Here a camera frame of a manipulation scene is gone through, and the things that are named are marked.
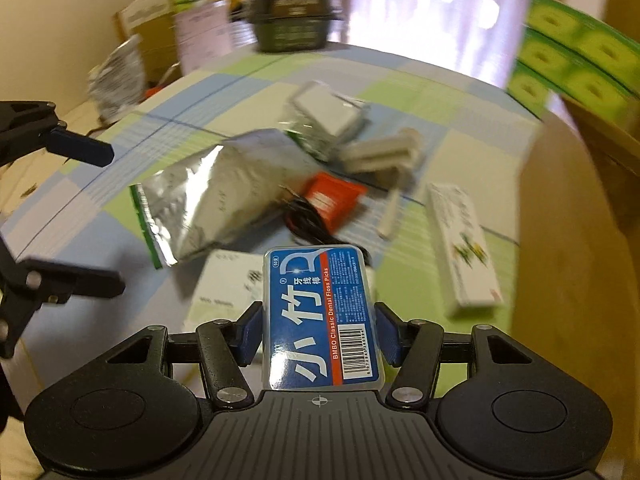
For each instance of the pink paper sheet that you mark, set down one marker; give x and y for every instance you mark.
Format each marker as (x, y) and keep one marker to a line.
(203, 33)

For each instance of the white long toothpaste box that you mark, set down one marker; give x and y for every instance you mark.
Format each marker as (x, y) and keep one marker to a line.
(468, 278)

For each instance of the checkered tablecloth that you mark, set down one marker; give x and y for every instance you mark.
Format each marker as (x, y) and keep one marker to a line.
(475, 136)

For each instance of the green tissue pack stack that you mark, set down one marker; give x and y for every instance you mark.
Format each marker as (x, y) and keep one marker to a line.
(565, 51)

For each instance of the blue dental floss picks box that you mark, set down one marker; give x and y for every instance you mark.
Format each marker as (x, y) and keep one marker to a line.
(319, 324)

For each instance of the silver foil bag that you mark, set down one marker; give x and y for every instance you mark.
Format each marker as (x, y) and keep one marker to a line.
(211, 198)

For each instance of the dark green instant noodle bowl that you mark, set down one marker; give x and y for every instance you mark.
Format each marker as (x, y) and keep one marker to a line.
(292, 25)

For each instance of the crumpled silver bag on chair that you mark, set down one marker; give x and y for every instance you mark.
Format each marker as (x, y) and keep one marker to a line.
(117, 85)

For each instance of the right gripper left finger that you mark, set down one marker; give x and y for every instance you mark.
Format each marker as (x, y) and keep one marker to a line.
(249, 333)

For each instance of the brown cardboard box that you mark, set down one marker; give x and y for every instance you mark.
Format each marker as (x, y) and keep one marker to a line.
(577, 294)

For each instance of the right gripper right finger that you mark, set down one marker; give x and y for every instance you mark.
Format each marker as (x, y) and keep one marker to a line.
(391, 334)

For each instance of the small cardboard box background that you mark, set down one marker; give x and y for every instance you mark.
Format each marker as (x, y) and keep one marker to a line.
(153, 21)

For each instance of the white square device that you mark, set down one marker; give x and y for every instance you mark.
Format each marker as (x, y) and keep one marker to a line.
(335, 115)

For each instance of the red sachet packet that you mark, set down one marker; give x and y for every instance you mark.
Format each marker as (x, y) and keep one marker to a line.
(334, 198)

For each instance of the white card box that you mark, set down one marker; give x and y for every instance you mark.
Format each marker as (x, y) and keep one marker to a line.
(229, 283)

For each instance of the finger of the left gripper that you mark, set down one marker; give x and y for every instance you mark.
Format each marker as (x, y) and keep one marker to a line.
(74, 146)
(62, 280)

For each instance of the green box in plastic wrap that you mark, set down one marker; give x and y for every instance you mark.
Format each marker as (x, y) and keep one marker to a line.
(316, 140)

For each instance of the white shoehorn scoop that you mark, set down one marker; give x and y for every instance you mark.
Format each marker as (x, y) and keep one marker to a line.
(387, 224)

